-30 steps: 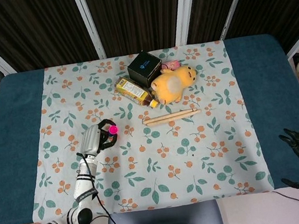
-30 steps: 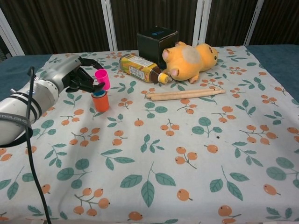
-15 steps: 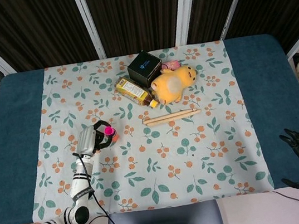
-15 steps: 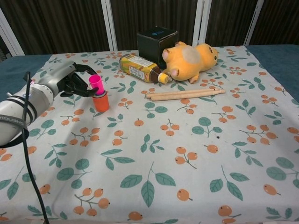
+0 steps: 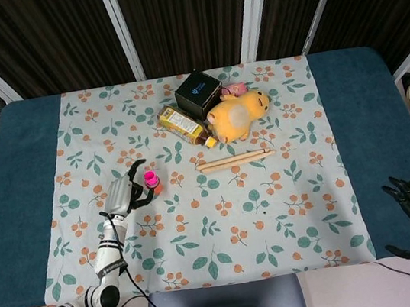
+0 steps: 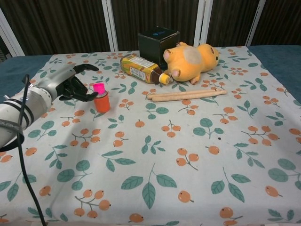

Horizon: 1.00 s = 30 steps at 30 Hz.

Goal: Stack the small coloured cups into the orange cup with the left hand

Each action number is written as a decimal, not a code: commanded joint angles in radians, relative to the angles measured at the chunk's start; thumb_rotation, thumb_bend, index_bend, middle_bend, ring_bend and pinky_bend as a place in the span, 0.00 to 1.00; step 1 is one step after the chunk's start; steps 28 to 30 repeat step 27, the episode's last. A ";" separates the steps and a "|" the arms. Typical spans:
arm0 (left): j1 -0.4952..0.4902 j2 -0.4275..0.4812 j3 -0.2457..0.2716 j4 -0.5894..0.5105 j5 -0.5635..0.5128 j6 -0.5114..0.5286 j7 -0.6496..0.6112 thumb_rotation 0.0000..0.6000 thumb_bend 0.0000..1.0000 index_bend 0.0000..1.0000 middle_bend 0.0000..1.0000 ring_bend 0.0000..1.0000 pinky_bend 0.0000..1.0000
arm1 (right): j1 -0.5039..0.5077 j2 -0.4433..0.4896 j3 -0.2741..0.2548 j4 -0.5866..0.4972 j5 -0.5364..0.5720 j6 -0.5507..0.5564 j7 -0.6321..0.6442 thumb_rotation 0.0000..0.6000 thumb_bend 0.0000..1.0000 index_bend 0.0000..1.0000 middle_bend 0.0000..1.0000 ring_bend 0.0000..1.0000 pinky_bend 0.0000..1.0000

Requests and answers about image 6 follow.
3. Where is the tea bottle yellow label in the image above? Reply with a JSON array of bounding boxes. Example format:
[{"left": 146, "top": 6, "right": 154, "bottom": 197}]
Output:
[{"left": 119, "top": 54, "right": 170, "bottom": 85}]

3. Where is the blue table cover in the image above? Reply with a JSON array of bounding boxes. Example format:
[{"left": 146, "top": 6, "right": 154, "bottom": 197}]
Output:
[{"left": 0, "top": 44, "right": 301, "bottom": 104}]

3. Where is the orange plastic cup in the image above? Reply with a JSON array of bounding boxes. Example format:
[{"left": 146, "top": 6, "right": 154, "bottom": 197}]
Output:
[{"left": 94, "top": 92, "right": 111, "bottom": 113}]

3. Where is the floral print tablecloth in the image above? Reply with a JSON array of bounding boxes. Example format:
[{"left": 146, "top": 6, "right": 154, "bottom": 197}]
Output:
[{"left": 0, "top": 46, "right": 301, "bottom": 226}]

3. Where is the dark folding screen white frame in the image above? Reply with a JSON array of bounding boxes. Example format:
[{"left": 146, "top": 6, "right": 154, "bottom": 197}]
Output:
[{"left": 0, "top": 0, "right": 301, "bottom": 57}]

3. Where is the wooden drumstick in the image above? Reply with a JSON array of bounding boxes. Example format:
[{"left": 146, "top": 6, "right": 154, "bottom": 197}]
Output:
[
  {"left": 151, "top": 90, "right": 228, "bottom": 103},
  {"left": 147, "top": 89, "right": 223, "bottom": 99}
]

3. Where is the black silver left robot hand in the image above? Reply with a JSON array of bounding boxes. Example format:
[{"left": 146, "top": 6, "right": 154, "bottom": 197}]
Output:
[{"left": 37, "top": 64, "right": 99, "bottom": 102}]

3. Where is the yellow hamster plush toy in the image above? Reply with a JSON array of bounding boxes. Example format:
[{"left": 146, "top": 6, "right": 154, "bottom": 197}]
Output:
[{"left": 163, "top": 41, "right": 221, "bottom": 85}]

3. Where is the black cardboard box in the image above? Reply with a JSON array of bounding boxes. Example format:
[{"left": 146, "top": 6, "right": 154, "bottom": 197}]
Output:
[{"left": 137, "top": 26, "right": 181, "bottom": 65}]

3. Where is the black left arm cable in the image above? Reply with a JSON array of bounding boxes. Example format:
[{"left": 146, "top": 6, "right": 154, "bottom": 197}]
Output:
[{"left": 0, "top": 74, "right": 47, "bottom": 226}]

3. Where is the pink plastic cup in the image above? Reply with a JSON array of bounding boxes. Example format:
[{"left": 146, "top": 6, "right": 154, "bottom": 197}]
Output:
[{"left": 93, "top": 82, "right": 106, "bottom": 97}]

